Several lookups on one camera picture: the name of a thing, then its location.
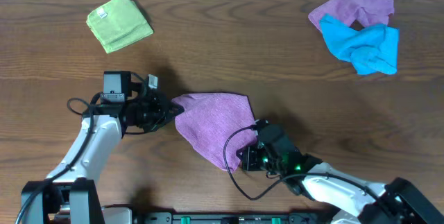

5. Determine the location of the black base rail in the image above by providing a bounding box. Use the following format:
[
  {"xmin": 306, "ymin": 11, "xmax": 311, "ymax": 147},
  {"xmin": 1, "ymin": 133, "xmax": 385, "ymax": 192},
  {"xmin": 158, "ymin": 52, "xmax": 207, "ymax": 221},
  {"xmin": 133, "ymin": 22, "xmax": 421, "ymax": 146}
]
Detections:
[{"xmin": 133, "ymin": 212, "xmax": 330, "ymax": 224}]

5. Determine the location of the black cable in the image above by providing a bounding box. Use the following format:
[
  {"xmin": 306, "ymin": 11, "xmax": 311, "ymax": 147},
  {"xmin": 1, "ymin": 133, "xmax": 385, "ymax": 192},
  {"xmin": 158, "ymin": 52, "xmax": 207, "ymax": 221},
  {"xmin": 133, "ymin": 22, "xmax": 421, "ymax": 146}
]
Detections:
[
  {"xmin": 13, "ymin": 94, "xmax": 105, "ymax": 224},
  {"xmin": 222, "ymin": 125, "xmax": 393, "ymax": 211}
]

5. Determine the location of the right black cable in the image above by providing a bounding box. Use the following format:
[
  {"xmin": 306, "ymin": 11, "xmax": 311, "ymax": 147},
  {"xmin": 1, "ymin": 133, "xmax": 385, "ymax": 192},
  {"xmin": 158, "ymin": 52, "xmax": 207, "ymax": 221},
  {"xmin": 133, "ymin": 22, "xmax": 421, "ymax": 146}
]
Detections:
[{"xmin": 222, "ymin": 125, "xmax": 393, "ymax": 211}]

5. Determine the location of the folded green cloth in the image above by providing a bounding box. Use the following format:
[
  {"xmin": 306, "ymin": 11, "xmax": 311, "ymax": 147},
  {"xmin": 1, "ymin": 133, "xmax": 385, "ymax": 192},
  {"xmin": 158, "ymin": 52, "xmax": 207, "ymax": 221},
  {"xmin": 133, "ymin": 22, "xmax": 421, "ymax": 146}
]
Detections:
[{"xmin": 86, "ymin": 0, "xmax": 154, "ymax": 53}]

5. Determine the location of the left black cable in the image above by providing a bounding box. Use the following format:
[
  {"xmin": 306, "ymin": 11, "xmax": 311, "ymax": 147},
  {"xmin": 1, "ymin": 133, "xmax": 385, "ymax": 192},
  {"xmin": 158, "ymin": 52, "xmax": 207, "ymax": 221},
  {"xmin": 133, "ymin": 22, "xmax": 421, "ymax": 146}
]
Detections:
[{"xmin": 13, "ymin": 94, "xmax": 105, "ymax": 224}]

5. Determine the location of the purple microfiber cloth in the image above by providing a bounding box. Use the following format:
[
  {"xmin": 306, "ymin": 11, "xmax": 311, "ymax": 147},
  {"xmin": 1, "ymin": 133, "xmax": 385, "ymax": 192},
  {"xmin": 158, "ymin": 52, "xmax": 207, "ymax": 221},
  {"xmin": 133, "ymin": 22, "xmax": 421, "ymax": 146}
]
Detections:
[{"xmin": 173, "ymin": 93, "xmax": 256, "ymax": 171}]

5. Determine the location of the purple cloth at back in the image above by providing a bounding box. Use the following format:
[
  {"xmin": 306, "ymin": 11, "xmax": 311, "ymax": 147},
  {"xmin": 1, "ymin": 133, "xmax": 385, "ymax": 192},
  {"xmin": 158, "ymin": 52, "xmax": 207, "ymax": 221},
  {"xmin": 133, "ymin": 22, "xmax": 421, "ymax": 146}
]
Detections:
[{"xmin": 308, "ymin": 0, "xmax": 395, "ymax": 31}]

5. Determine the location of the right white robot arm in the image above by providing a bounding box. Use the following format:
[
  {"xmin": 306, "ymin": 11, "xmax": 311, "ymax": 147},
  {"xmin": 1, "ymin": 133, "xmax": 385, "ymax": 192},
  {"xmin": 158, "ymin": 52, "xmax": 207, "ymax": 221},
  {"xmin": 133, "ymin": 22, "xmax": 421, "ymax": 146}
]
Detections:
[{"xmin": 238, "ymin": 144, "xmax": 443, "ymax": 223}]

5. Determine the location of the crumpled blue cloth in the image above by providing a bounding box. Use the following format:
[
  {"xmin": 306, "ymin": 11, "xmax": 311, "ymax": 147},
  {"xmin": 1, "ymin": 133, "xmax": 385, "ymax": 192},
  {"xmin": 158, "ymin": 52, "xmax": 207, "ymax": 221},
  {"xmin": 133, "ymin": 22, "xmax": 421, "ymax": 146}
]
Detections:
[{"xmin": 319, "ymin": 15, "xmax": 400, "ymax": 76}]

